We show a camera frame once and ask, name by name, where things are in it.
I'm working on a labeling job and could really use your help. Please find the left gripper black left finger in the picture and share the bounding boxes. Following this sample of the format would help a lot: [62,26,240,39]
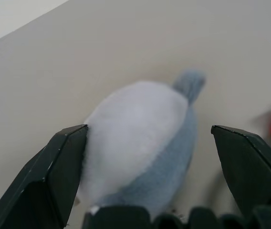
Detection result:
[0,124,89,229]

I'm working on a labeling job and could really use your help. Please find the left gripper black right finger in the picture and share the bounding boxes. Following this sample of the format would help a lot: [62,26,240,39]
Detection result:
[210,124,271,206]

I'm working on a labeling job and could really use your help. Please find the blue white plush toy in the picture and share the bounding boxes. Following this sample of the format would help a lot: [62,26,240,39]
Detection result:
[77,68,207,217]

